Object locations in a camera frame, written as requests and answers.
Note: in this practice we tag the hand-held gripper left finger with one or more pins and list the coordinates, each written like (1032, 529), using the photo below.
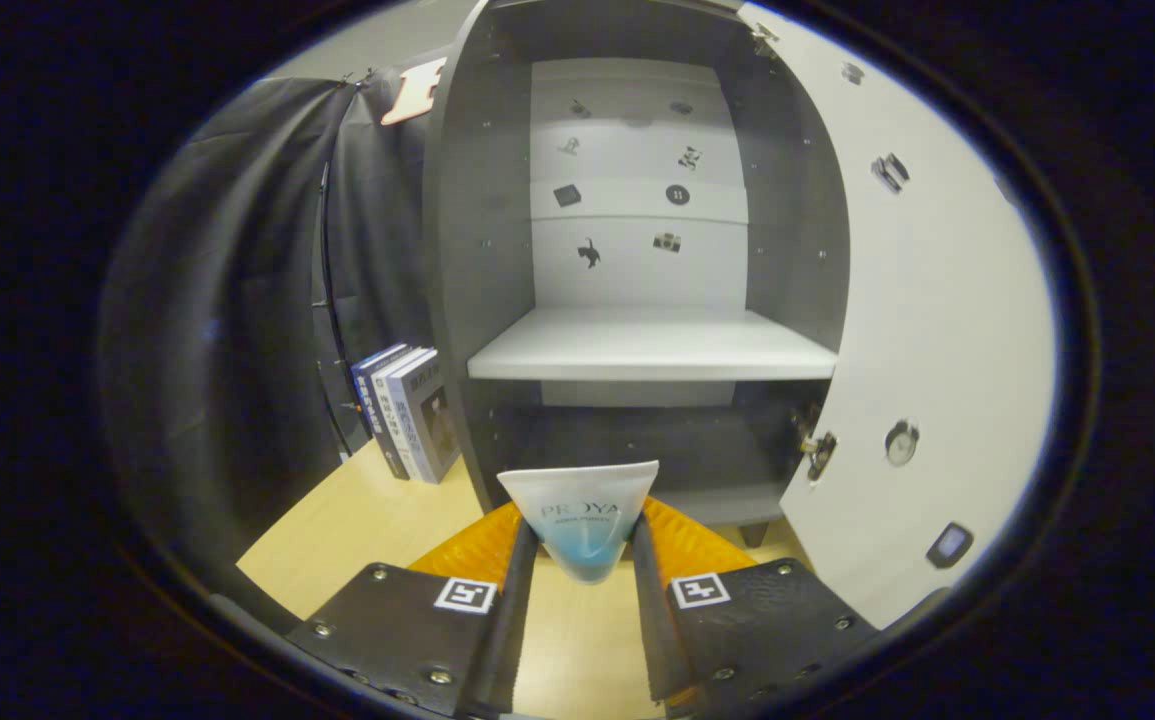
(507, 630)

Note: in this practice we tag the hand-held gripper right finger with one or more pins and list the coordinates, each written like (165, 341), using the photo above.
(652, 630)

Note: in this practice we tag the white and blue tube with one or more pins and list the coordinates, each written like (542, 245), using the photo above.
(582, 510)

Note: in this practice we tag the white cabinet door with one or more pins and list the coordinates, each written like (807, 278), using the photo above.
(937, 320)

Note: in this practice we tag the grey cover book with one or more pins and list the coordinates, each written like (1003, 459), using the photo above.
(427, 415)

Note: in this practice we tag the metal door hinge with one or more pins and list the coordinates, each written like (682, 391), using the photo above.
(817, 445)
(763, 40)

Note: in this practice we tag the white spine book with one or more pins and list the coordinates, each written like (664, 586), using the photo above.
(389, 410)

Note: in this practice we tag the blue spine book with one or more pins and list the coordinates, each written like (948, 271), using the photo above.
(369, 400)

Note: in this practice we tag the white cabinet shelf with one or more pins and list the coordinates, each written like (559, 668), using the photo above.
(652, 345)

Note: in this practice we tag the grey cabinet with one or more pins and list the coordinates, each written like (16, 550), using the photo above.
(477, 250)

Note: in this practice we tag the black backdrop cloth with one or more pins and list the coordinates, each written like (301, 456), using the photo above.
(237, 300)

